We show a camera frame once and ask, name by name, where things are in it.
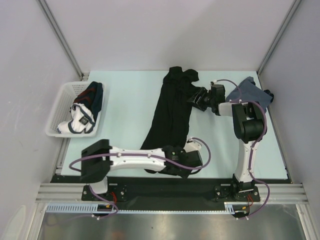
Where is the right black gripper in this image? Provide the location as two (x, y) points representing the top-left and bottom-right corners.
(187, 87), (215, 112)

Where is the black tank top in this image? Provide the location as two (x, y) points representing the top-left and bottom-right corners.
(140, 66), (200, 152)

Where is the blue printed tank top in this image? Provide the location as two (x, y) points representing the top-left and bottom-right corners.
(225, 76), (274, 112)

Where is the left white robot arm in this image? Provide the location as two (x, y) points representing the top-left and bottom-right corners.
(80, 139), (203, 200)

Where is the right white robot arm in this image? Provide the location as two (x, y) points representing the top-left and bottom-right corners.
(187, 82), (267, 202)

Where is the dark navy red garment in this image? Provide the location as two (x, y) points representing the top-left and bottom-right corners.
(73, 81), (104, 121)

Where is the white plastic laundry basket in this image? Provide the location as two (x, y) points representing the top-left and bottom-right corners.
(45, 81), (102, 138)

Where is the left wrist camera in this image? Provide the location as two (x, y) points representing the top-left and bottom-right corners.
(183, 137), (202, 153)

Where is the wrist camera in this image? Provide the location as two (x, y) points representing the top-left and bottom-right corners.
(183, 137), (202, 153)
(210, 80), (218, 86)

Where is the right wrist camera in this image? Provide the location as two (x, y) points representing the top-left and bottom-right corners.
(210, 80), (218, 86)

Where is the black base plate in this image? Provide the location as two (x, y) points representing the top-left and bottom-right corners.
(49, 175), (292, 212)

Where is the slotted cable duct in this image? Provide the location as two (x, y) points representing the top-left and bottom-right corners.
(46, 203), (249, 215)

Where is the right aluminium frame post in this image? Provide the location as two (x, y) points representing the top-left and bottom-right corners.
(256, 0), (304, 76)

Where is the aluminium frame post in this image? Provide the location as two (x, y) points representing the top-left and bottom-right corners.
(256, 0), (304, 76)
(36, 0), (84, 80)

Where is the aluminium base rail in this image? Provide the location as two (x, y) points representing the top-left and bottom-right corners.
(36, 183), (309, 204)

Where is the left aluminium frame post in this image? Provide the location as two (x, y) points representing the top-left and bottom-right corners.
(36, 0), (84, 80)

